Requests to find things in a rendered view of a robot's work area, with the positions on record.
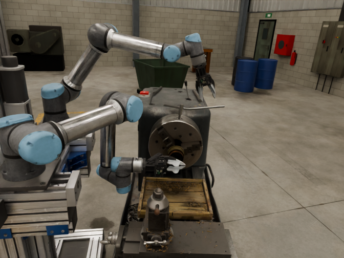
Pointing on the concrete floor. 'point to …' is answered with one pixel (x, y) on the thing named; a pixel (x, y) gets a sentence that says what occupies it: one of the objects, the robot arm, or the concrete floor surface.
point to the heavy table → (206, 59)
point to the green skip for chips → (159, 73)
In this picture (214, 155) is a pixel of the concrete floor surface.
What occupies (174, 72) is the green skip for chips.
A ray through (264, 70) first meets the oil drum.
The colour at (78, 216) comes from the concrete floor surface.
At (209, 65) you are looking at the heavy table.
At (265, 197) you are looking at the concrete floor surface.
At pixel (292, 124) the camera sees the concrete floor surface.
